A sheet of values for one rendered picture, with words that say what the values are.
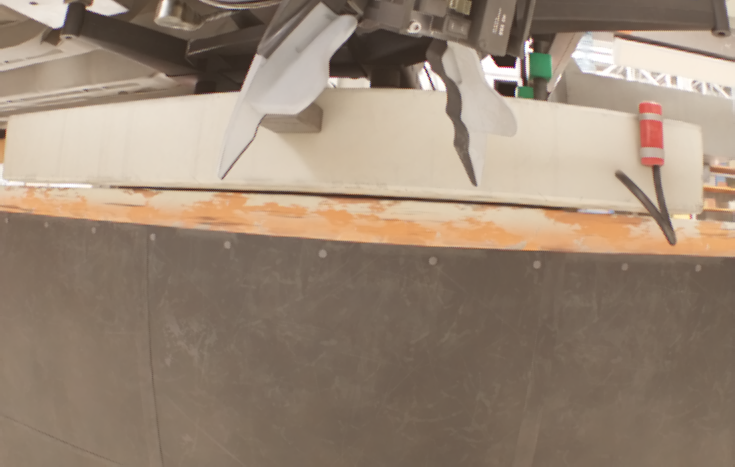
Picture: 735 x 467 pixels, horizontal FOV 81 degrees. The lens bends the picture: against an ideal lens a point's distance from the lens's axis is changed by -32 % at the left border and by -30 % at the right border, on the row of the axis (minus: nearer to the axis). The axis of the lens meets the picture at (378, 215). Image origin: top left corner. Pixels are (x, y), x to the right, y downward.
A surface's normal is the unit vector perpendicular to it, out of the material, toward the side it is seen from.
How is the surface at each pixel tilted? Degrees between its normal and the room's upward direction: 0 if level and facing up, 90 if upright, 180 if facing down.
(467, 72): 124
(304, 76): 63
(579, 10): 90
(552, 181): 90
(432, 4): 114
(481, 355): 90
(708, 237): 90
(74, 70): 106
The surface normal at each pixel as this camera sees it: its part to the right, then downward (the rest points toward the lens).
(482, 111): -0.81, 0.51
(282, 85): -0.60, -0.50
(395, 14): -0.86, 0.00
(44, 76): -0.14, 0.27
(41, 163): -0.14, -0.03
